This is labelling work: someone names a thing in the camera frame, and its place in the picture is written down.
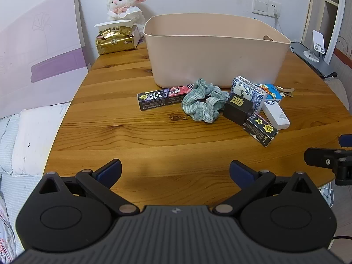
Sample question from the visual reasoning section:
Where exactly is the white wall switch socket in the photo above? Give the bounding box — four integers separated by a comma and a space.
252, 0, 282, 16

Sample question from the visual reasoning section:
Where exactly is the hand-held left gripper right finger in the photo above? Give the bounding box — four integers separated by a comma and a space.
213, 160, 314, 216

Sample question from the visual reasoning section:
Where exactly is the white pillow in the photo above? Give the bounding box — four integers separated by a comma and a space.
12, 103, 71, 177

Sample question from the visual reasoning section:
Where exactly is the long black cartoon-print box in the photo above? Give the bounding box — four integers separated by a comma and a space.
137, 84, 194, 112

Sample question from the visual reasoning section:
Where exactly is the grey laptop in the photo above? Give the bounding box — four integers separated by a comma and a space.
290, 41, 338, 78

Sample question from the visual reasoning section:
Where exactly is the gold tissue pack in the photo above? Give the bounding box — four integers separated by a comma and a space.
94, 19, 141, 56

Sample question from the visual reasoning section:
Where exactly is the white rectangular box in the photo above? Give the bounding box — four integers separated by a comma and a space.
261, 99, 291, 130

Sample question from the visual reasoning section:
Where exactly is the white plush sheep toy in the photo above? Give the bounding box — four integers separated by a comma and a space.
106, 0, 149, 31

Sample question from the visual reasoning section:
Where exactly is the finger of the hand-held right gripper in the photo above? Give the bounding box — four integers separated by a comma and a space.
304, 148, 352, 171
338, 134, 352, 148

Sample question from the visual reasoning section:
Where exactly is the beige cushion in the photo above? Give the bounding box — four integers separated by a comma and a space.
323, 77, 350, 114

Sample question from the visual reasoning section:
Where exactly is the floral quilt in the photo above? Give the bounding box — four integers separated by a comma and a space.
0, 195, 17, 263

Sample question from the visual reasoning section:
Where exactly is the green checkered cloth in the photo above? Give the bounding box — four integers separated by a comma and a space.
181, 78, 231, 123

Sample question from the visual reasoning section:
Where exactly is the blue white patterned box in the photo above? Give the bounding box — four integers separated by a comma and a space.
230, 75, 268, 113

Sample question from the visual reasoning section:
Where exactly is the blue cartoon packet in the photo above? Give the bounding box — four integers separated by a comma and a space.
257, 84, 285, 104

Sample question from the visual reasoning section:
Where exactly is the brown hair clip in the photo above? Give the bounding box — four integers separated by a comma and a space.
276, 86, 295, 99

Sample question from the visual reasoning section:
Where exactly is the white plug with cable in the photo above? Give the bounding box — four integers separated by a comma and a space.
272, 8, 284, 31

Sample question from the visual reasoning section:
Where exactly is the beige plastic basket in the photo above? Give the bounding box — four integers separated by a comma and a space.
143, 13, 292, 89

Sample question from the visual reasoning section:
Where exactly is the light blue bed sheet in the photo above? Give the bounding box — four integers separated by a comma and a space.
0, 113, 47, 253

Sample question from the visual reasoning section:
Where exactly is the white phone stand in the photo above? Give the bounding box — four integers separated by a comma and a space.
302, 30, 328, 61

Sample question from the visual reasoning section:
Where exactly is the white shelf frame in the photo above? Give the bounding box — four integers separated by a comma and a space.
302, 0, 352, 64

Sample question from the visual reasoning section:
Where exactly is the pink headboard panel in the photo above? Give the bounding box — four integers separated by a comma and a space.
0, 0, 92, 119

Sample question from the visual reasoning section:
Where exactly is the black cube box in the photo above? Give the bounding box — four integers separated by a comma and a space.
222, 94, 255, 126

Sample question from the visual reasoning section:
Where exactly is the white cable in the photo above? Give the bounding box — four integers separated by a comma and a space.
318, 183, 335, 208

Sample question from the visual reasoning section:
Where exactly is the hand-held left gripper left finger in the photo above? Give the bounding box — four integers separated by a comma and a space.
38, 158, 140, 216

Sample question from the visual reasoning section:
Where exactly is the black box with yellow stars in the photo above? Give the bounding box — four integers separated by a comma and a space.
242, 112, 279, 147

